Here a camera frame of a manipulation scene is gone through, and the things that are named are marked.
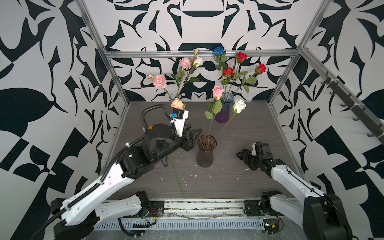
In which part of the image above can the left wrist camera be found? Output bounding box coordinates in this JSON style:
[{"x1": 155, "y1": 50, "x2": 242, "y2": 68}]
[{"x1": 170, "y1": 108, "x2": 189, "y2": 137}]

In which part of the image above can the blue artificial rose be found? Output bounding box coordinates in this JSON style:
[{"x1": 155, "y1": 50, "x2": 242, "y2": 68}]
[{"x1": 213, "y1": 46, "x2": 228, "y2": 90}]

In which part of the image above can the purple blue glass vase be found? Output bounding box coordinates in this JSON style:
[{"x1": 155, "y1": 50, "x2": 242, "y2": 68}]
[{"x1": 215, "y1": 92, "x2": 235, "y2": 124}]

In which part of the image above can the smoky pink glass vase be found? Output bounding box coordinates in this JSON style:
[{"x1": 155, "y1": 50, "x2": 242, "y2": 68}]
[{"x1": 196, "y1": 135, "x2": 217, "y2": 168}]

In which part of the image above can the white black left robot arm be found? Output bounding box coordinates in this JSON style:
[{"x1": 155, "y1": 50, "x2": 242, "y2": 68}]
[{"x1": 31, "y1": 104, "x2": 202, "y2": 240}]

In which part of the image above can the orange artificial rose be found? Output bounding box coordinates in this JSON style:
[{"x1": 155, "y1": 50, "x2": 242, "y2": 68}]
[{"x1": 146, "y1": 125, "x2": 187, "y2": 199}]

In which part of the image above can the grey wall hook rail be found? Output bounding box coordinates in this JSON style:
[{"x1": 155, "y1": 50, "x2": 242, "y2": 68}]
[{"x1": 322, "y1": 71, "x2": 384, "y2": 145}]

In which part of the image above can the cream artificial rose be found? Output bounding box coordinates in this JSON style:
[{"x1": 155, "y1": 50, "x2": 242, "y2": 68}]
[{"x1": 216, "y1": 100, "x2": 247, "y2": 139}]

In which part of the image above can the small pink artificial rose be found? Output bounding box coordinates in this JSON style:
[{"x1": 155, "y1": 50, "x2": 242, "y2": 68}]
[{"x1": 205, "y1": 86, "x2": 225, "y2": 150}]

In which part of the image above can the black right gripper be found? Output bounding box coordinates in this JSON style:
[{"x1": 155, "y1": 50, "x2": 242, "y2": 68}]
[{"x1": 236, "y1": 147, "x2": 263, "y2": 170}]

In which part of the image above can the pink carnation stem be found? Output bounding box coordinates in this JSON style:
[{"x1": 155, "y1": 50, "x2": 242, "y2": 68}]
[
  {"x1": 175, "y1": 49, "x2": 200, "y2": 97},
  {"x1": 148, "y1": 74, "x2": 174, "y2": 100}
]

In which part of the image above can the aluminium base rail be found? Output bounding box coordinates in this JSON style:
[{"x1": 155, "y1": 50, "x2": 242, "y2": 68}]
[{"x1": 149, "y1": 198, "x2": 273, "y2": 218}]

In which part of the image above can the small red artificial rose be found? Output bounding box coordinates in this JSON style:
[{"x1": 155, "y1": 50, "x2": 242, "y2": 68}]
[{"x1": 235, "y1": 64, "x2": 267, "y2": 94}]

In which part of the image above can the aluminium frame crossbar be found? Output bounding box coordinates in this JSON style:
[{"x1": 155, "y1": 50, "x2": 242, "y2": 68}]
[{"x1": 103, "y1": 49, "x2": 301, "y2": 59}]

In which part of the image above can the white artificial rose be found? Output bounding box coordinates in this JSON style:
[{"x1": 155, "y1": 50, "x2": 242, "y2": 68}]
[{"x1": 176, "y1": 56, "x2": 204, "y2": 95}]

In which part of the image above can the clear ribbed glass vase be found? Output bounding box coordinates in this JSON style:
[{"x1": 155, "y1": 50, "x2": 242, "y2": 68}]
[{"x1": 168, "y1": 93, "x2": 180, "y2": 104}]

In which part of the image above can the peach artificial rose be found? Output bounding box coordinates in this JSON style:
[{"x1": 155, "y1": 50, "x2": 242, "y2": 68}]
[{"x1": 171, "y1": 98, "x2": 185, "y2": 110}]

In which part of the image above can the white slotted cable duct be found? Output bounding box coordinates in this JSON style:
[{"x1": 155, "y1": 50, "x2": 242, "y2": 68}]
[{"x1": 96, "y1": 219, "x2": 265, "y2": 231}]

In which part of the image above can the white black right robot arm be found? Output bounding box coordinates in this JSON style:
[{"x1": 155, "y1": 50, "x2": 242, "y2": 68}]
[{"x1": 237, "y1": 142, "x2": 354, "y2": 240}]

